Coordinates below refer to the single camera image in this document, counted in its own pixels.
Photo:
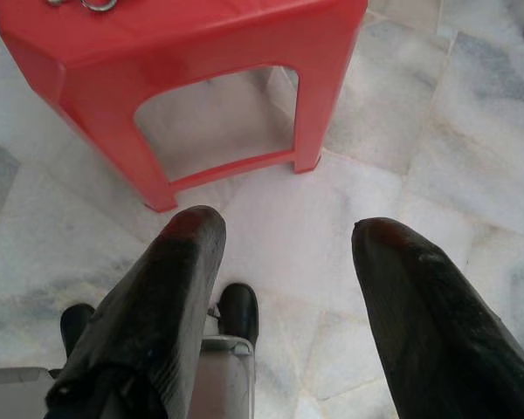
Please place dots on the silver robot leg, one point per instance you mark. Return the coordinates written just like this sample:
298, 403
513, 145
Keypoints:
225, 384
13, 393

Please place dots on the dark key bunch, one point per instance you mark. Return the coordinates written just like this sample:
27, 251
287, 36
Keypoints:
99, 5

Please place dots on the red plastic stool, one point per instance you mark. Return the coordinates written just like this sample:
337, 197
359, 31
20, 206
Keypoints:
201, 52

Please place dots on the silver robot left leg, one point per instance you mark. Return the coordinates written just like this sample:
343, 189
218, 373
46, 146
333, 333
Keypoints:
13, 393

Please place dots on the black robot left foot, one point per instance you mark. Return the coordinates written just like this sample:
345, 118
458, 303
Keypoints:
75, 327

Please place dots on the silver robot right leg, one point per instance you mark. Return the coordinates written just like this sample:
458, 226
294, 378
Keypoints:
225, 384

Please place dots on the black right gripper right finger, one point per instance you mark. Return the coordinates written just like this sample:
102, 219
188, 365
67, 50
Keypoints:
436, 340

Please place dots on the black robot foot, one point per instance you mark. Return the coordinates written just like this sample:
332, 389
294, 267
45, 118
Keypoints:
239, 312
75, 327

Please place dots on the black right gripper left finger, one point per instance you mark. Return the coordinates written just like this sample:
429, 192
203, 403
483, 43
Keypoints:
157, 305

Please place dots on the black robot right foot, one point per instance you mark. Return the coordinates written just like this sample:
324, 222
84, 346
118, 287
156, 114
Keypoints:
239, 312

